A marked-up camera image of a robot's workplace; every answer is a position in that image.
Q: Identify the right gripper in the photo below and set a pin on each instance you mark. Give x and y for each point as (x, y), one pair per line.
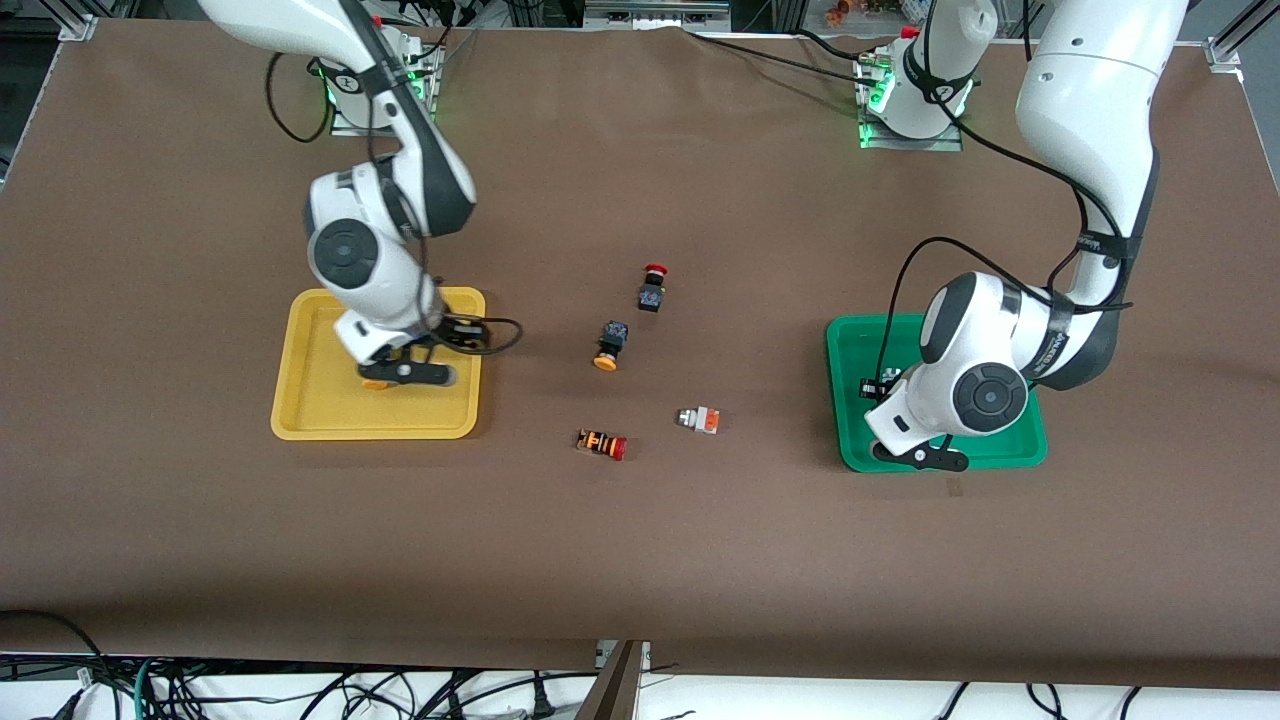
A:
(447, 333)

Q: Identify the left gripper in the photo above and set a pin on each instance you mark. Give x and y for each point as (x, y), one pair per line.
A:
(878, 389)

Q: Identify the white button green contact block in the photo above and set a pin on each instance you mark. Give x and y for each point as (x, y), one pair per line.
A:
(891, 378)

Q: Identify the white button orange contact block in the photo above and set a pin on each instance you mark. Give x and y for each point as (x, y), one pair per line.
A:
(703, 420)

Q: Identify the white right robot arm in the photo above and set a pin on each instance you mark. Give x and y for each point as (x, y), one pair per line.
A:
(350, 250)

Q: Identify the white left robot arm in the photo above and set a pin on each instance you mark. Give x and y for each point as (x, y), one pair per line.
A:
(1090, 120)

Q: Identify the green plastic tray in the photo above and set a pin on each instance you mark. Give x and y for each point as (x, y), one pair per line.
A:
(848, 400)

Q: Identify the yellow plastic tray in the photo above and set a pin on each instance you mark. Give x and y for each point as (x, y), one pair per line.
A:
(320, 410)

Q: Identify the red button orange striped body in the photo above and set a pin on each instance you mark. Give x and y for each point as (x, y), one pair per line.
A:
(600, 443)

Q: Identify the red mushroom button blue body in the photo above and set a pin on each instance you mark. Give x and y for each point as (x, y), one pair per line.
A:
(652, 296)

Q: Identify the brown table cover sheet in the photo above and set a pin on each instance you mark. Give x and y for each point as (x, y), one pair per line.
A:
(640, 560)

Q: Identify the brown table support beam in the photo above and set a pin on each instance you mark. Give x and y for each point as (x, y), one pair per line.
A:
(620, 690)

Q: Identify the aluminium frame profile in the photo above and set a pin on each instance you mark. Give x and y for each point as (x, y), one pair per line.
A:
(75, 22)
(1225, 48)

